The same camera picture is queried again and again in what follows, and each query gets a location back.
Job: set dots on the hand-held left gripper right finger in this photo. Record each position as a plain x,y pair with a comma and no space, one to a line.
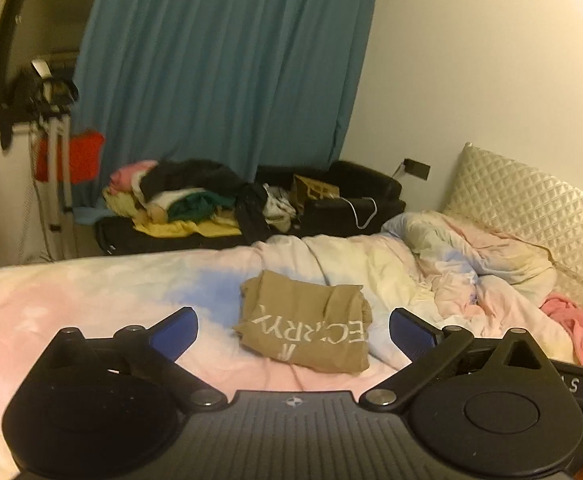
411,335

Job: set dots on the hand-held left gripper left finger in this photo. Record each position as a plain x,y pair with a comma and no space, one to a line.
174,332

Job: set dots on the tan printed t-shirt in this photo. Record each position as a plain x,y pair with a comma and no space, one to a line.
296,310

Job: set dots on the pile of mixed clothes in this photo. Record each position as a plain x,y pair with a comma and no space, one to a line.
191,175

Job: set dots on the pink cloth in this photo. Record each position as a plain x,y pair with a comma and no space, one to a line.
576,320

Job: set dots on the bright yellow garment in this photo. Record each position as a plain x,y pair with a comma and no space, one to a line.
171,230

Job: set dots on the beige garment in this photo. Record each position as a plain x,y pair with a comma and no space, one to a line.
157,215

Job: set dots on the green garment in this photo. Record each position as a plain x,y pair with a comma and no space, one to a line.
196,207

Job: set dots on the pale yellow garment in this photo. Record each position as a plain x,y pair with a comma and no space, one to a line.
121,206

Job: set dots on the small black garment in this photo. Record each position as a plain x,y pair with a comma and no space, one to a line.
251,215

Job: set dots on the black sofa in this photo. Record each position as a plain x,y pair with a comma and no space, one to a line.
371,185

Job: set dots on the black white patterned garment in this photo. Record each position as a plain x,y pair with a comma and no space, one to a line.
279,210

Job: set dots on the pink garment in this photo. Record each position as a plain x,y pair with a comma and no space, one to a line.
126,177

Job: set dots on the cream quilted headboard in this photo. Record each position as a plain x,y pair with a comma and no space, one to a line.
521,200

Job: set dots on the red cloth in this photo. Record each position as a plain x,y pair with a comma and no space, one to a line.
84,157

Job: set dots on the garment steamer stand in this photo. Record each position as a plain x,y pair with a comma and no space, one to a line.
64,160

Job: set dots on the wide blue curtain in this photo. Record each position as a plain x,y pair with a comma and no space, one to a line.
221,60

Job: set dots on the black wall socket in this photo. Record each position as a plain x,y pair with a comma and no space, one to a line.
416,169

